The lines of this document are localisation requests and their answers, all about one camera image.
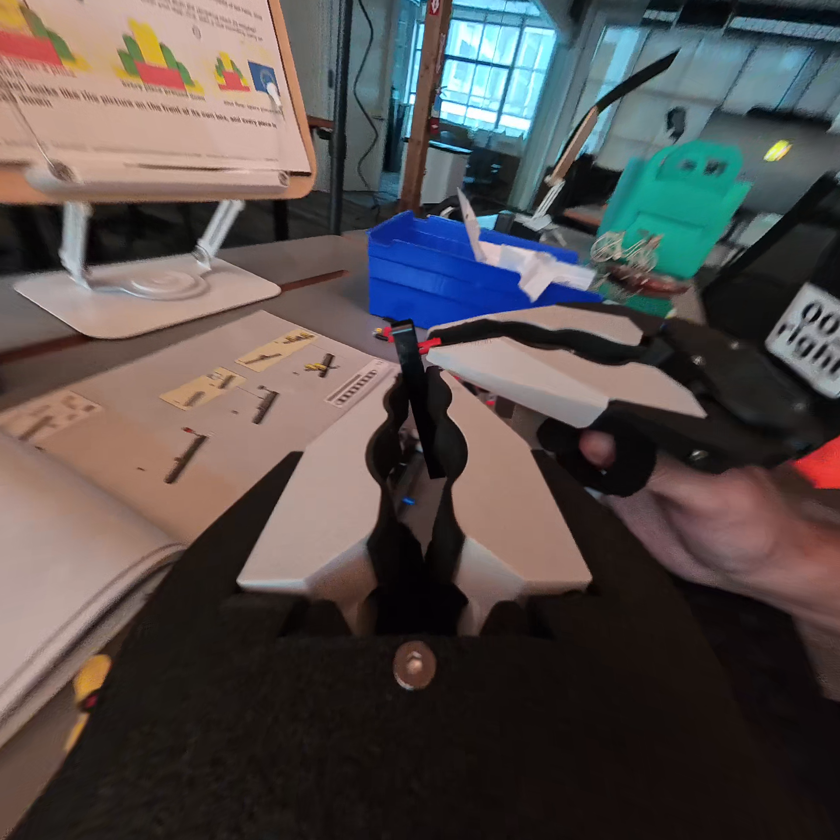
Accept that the black metal pole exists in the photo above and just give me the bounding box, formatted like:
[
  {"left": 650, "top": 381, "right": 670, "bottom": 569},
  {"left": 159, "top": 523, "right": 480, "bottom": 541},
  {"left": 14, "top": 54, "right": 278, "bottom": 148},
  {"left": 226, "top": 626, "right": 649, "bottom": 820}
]
[{"left": 328, "top": 0, "right": 355, "bottom": 236}]

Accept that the black cable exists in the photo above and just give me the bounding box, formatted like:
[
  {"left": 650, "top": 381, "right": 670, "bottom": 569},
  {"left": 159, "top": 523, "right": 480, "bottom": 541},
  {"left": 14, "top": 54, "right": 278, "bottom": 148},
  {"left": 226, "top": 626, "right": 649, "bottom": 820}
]
[{"left": 354, "top": 0, "right": 388, "bottom": 194}]

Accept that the printed instruction sheet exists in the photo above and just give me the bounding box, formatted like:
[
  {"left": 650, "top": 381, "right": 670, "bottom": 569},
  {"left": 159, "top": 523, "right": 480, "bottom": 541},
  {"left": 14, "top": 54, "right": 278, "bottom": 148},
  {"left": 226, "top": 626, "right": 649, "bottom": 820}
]
[{"left": 0, "top": 0, "right": 312, "bottom": 178}]

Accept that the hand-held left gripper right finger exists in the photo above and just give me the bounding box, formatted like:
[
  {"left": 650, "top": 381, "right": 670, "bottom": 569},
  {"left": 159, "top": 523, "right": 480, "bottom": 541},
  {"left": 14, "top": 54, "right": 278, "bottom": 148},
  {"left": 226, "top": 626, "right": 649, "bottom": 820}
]
[{"left": 425, "top": 367, "right": 593, "bottom": 636}]

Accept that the person's right hand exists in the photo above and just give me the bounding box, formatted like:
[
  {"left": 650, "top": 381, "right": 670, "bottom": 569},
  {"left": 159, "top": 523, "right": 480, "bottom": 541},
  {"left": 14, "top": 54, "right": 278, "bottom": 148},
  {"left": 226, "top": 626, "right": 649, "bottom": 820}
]
[{"left": 579, "top": 430, "right": 840, "bottom": 631}]

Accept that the teal tote bag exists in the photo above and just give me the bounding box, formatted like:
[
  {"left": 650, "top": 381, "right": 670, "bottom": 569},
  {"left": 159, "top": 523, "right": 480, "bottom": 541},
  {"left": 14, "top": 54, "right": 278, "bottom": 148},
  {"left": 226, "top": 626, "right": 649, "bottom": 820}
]
[{"left": 597, "top": 140, "right": 752, "bottom": 280}]

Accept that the white cabinet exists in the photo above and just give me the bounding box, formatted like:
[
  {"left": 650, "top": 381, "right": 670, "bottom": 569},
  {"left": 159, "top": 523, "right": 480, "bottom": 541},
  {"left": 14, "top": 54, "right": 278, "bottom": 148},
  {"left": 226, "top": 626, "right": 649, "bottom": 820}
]
[{"left": 420, "top": 141, "right": 475, "bottom": 206}]

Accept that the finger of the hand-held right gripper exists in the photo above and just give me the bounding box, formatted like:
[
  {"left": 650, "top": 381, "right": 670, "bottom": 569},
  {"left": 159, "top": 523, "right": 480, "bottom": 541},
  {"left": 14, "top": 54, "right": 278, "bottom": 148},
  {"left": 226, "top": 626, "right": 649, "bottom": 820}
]
[
  {"left": 425, "top": 336, "right": 708, "bottom": 429},
  {"left": 427, "top": 302, "right": 657, "bottom": 361}
]

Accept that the blue plastic bin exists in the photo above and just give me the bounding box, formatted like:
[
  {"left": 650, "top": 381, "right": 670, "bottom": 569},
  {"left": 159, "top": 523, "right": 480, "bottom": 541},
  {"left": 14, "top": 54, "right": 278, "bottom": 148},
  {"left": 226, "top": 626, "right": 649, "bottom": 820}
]
[{"left": 367, "top": 210, "right": 605, "bottom": 329}]

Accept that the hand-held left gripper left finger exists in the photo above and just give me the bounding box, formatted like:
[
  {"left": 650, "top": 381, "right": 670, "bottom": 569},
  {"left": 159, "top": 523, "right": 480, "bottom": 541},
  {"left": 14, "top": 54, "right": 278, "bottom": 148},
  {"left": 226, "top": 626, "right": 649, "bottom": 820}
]
[{"left": 238, "top": 375, "right": 427, "bottom": 636}]

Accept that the wooden post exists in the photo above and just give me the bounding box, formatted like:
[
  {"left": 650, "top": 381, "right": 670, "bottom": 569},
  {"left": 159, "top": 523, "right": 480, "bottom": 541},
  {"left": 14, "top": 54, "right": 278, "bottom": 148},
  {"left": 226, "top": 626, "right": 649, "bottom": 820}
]
[{"left": 399, "top": 0, "right": 454, "bottom": 214}]

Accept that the open instruction booklet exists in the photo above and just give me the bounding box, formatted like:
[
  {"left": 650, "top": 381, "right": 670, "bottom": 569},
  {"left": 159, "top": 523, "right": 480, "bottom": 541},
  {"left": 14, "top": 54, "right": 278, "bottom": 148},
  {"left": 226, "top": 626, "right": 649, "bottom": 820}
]
[{"left": 0, "top": 310, "right": 403, "bottom": 746}]

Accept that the white crumpled paper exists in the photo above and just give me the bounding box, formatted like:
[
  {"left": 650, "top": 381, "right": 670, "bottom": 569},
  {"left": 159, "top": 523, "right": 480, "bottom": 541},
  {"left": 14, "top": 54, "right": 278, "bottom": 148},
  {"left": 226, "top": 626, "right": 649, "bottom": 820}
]
[{"left": 456, "top": 187, "right": 595, "bottom": 303}]

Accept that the wire bicycle ornament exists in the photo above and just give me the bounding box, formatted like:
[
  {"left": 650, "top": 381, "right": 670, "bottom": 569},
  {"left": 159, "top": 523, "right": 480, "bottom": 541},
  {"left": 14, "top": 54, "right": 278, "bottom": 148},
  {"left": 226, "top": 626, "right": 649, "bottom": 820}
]
[{"left": 591, "top": 230, "right": 690, "bottom": 303}]

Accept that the black lego beam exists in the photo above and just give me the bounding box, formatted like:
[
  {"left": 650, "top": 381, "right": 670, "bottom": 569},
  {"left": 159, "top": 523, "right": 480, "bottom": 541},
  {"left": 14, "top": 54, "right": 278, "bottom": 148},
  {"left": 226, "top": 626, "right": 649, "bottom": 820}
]
[{"left": 392, "top": 319, "right": 447, "bottom": 480}]

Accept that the wooden board document stand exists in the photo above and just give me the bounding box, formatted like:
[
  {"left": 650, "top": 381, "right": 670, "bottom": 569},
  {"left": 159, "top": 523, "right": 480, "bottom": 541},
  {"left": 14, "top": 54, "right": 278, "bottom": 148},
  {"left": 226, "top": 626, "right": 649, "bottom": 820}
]
[{"left": 0, "top": 0, "right": 318, "bottom": 340}]

